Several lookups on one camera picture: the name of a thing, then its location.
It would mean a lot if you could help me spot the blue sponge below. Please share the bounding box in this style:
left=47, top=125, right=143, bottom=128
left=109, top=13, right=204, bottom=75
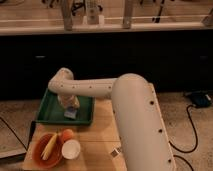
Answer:
left=64, top=107, right=77, bottom=119

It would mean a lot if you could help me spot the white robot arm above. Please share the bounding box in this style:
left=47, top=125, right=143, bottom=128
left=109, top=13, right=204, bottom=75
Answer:
left=48, top=68, right=176, bottom=171

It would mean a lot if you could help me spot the green plastic tray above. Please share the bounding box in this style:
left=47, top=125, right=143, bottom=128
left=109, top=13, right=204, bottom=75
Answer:
left=36, top=89, right=94, bottom=125

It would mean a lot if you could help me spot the orange fruit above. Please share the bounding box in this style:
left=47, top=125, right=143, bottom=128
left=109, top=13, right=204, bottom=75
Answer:
left=61, top=129, right=74, bottom=142

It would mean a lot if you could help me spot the white cup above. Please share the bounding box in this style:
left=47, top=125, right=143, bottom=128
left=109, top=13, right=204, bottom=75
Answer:
left=62, top=139, right=81, bottom=160

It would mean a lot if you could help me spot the orange bowl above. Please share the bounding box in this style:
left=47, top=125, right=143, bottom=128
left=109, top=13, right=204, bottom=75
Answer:
left=32, top=134, right=63, bottom=169

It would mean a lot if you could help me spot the small metal clip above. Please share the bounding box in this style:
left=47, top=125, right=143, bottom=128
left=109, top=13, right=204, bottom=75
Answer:
left=110, top=147, right=122, bottom=157

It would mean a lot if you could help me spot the left wooden table leg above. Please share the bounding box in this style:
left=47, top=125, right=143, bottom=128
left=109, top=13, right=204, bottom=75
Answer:
left=60, top=0, right=73, bottom=31

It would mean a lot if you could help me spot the wooden table leg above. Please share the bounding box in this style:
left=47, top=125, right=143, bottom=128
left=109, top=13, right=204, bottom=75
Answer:
left=60, top=0, right=73, bottom=31
left=122, top=0, right=133, bottom=29

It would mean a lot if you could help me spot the right wooden table leg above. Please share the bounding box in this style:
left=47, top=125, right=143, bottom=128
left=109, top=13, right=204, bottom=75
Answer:
left=122, top=0, right=133, bottom=29

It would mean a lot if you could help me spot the black power adapter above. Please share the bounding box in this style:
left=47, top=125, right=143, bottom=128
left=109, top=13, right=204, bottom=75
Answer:
left=187, top=92, right=212, bottom=108

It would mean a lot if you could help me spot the black cable left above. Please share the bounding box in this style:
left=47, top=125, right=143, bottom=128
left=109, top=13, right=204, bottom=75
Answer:
left=0, top=116, right=29, bottom=151

